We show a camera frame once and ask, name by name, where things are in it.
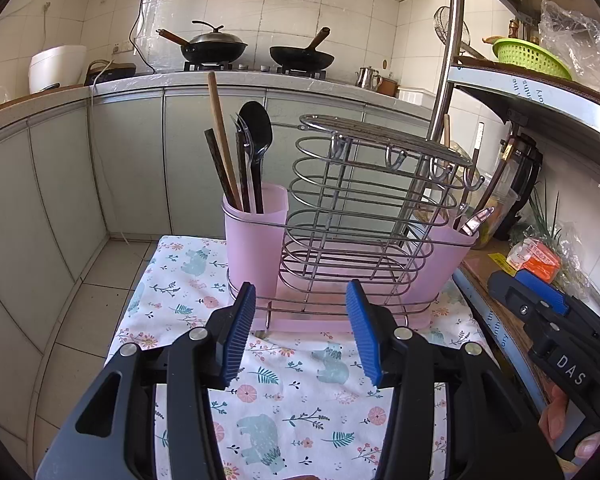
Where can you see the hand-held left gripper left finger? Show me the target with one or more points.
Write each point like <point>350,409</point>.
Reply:
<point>237,335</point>

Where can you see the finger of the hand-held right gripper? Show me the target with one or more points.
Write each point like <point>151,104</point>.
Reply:
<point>540,285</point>
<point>505,287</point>

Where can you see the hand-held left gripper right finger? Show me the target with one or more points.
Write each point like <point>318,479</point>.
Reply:
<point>362,330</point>

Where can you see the wide pink utensil cup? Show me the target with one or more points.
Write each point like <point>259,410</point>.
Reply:
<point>450,260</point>

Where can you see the narrow pink utensil cup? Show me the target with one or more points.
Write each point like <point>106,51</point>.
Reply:
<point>252,250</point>

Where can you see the person's right hand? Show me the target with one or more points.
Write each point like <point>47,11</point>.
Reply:
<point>552,417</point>

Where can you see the orange packet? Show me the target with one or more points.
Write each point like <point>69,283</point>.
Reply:
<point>537,260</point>

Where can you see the green leafy vegetable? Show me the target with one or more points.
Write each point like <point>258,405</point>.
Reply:
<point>550,225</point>

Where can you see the glass jar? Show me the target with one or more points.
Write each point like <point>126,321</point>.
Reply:
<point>497,225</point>

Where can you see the floral cloth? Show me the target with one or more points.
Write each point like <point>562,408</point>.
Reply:
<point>290,385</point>

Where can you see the metal spoon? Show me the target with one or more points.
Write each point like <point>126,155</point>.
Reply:
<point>477,220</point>

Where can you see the brown wooden board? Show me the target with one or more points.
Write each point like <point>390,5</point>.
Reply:
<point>555,82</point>

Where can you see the kitchen base cabinets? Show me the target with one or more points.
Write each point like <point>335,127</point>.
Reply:
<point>130,160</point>

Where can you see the steel shelf rack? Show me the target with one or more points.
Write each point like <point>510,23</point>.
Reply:
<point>485,80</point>

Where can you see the black plastic spoon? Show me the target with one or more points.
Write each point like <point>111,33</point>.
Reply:
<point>257,125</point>

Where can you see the white plastic box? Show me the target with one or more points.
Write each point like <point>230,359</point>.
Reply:
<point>415,96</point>

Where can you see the green plastic basket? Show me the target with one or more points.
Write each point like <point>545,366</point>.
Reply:
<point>530,57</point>

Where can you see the brown pot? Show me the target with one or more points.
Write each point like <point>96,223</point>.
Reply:
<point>389,87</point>

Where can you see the metal kettle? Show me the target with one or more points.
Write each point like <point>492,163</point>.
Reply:
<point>367,79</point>

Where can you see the brown glass bottle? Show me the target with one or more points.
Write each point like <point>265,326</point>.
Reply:
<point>515,30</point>

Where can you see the gas stove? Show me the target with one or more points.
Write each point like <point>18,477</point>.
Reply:
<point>205,66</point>

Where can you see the metal strainer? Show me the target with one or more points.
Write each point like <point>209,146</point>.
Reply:
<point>445,22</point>

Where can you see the black frying pan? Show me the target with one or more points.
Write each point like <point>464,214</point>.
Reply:
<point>300,57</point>

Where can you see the black wok with lid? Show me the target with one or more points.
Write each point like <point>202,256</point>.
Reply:
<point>215,50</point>

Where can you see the wooden cutting board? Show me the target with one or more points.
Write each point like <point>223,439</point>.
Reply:
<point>40,96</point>

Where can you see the white rice cooker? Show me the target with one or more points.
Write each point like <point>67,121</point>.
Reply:
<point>57,67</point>

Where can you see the white wall socket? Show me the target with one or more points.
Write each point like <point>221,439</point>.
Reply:
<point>121,48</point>

